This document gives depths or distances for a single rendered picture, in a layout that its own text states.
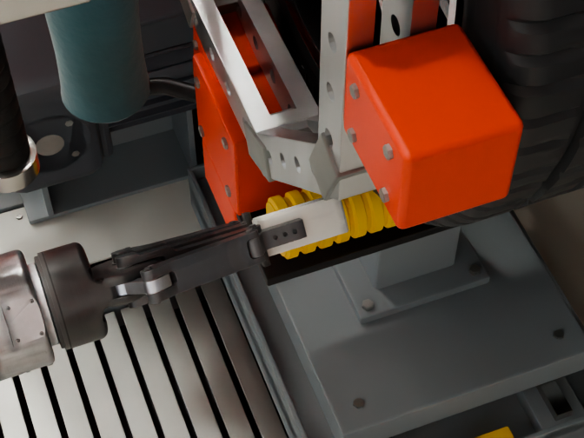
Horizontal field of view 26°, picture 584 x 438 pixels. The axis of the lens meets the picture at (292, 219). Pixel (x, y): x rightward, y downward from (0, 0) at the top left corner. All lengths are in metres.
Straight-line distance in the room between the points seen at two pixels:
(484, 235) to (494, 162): 0.76
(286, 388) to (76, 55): 0.47
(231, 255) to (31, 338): 0.15
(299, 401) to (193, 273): 0.56
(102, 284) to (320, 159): 0.18
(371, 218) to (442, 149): 0.43
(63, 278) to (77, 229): 0.78
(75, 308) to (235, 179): 0.29
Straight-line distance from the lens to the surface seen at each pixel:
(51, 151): 1.49
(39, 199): 1.72
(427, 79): 0.74
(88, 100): 1.24
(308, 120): 1.05
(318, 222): 0.97
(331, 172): 0.85
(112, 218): 1.70
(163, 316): 1.63
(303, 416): 1.45
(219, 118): 1.15
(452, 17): 0.82
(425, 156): 0.71
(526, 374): 1.41
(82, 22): 1.16
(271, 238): 0.95
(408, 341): 1.41
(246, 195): 1.18
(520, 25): 0.74
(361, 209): 1.12
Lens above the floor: 1.43
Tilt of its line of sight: 53 degrees down
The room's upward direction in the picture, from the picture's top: straight up
